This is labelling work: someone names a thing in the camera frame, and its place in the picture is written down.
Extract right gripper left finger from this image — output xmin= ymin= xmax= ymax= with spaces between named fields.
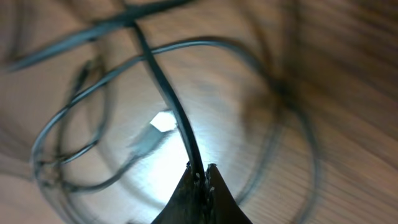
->
xmin=152 ymin=165 xmax=205 ymax=224

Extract black usb cable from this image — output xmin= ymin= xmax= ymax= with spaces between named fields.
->
xmin=30 ymin=55 xmax=178 ymax=194
xmin=0 ymin=0 xmax=323 ymax=224

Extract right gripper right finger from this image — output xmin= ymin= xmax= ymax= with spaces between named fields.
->
xmin=206 ymin=164 xmax=252 ymax=224

